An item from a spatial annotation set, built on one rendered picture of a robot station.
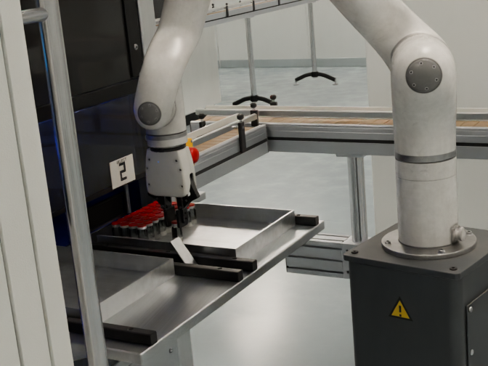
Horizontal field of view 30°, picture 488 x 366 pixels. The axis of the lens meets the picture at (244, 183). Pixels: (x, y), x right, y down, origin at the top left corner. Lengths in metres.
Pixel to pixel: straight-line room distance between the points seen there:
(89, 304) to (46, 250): 0.12
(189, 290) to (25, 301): 0.71
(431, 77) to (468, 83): 1.54
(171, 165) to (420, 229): 0.52
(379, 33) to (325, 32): 8.79
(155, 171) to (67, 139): 0.86
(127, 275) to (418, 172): 0.60
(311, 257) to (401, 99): 1.31
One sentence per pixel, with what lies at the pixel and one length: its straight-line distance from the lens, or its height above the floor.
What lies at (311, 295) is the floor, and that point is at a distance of 3.93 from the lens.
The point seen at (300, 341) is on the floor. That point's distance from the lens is 3.52.
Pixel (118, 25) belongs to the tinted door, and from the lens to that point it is 2.04.
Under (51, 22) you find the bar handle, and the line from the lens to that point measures 1.04.
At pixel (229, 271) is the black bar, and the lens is 1.70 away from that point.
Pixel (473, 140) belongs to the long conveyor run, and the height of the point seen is 0.90.
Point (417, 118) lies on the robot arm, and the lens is 1.75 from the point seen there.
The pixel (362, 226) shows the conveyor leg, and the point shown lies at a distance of 2.85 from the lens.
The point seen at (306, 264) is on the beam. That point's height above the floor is 0.47.
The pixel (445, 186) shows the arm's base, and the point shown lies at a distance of 1.81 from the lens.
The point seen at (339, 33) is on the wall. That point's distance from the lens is 10.53.
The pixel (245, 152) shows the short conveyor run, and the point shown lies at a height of 0.88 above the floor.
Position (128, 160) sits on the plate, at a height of 1.04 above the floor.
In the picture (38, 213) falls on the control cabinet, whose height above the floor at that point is 1.22.
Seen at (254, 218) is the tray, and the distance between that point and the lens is 2.03.
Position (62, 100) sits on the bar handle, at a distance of 1.05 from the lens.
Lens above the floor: 1.49
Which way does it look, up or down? 15 degrees down
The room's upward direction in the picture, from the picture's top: 5 degrees counter-clockwise
